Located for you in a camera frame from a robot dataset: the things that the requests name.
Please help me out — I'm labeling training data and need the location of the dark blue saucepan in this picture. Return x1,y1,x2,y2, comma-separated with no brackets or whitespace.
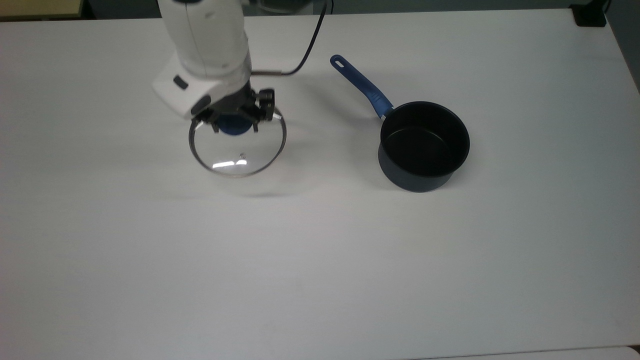
330,54,471,193

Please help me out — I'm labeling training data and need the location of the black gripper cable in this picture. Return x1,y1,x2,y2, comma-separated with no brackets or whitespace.
250,0,335,77

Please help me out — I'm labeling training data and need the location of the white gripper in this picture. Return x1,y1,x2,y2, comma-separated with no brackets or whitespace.
152,53,276,134

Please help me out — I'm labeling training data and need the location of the glass lid with blue knob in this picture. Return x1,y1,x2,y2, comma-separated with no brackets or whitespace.
188,107,288,178

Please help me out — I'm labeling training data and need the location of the black table clamp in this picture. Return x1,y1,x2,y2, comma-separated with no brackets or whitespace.
574,4,609,28

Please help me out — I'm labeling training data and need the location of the tan wooden desk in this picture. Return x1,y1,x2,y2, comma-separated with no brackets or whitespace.
0,0,84,19

